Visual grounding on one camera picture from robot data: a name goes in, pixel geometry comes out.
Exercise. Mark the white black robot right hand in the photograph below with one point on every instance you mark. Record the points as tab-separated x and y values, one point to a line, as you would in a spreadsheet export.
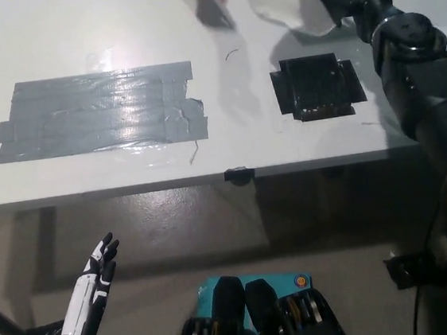
372	0

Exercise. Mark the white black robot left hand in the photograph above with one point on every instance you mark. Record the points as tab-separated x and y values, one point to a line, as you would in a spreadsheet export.
93	293

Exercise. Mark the black robot body teal top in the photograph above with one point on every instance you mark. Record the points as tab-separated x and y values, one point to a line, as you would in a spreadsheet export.
255	320

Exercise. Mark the black tape square patch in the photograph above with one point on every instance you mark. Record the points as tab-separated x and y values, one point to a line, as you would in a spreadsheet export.
315	86

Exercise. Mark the black clamp on table edge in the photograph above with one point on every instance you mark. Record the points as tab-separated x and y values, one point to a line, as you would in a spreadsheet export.
239	174

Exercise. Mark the grey duct tape patch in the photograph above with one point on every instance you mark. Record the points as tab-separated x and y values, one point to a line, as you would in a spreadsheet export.
98	112

